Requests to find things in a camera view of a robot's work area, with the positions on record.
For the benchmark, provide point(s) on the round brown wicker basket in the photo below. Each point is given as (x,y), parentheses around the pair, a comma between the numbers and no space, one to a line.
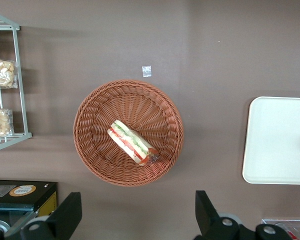
(155,112)

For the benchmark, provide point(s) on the plastic-wrapped vegetable sandwich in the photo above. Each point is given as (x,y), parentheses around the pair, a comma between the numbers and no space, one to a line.
(131,142)

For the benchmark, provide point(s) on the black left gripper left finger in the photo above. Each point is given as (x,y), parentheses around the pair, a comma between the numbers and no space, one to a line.
(62,220)

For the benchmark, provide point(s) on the cream plastic serving tray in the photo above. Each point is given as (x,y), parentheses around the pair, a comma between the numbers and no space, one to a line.
(275,140)

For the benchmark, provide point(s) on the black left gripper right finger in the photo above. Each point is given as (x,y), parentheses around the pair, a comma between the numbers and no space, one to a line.
(207,220)

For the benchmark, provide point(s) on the clear acrylic bottle rack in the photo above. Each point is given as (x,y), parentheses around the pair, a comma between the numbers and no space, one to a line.
(295,222)

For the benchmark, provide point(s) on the black food warmer cabinet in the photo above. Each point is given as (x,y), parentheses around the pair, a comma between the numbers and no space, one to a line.
(20,200)

